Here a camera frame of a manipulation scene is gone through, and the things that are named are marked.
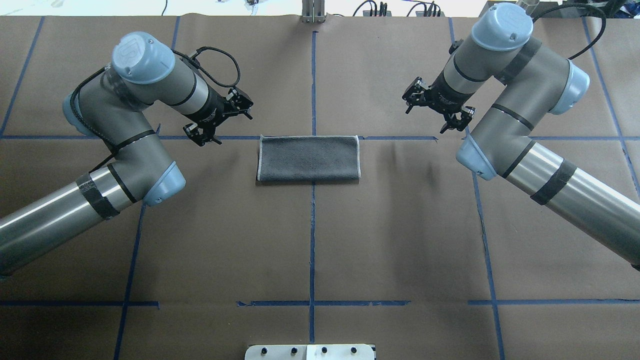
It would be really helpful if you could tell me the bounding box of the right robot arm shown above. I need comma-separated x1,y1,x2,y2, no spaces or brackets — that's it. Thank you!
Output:
402,2,640,269

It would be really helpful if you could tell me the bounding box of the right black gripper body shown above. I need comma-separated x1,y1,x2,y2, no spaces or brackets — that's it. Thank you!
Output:
418,80,466,121

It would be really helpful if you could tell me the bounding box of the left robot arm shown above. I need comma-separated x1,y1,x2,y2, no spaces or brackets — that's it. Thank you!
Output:
1,30,254,280

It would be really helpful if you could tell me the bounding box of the pink towel with grey back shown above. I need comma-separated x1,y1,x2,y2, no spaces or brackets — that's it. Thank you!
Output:
256,136,361,182

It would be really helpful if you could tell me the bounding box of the brown paper table cover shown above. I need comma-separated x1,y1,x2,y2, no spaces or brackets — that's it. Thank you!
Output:
1,14,639,360

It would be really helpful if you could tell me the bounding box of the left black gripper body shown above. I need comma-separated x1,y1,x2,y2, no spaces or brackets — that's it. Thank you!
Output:
195,94,243,130

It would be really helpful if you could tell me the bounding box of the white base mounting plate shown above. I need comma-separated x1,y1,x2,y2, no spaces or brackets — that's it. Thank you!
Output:
244,343,377,360

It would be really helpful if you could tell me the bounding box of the aluminium frame post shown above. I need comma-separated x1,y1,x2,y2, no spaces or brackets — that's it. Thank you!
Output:
301,0,326,24

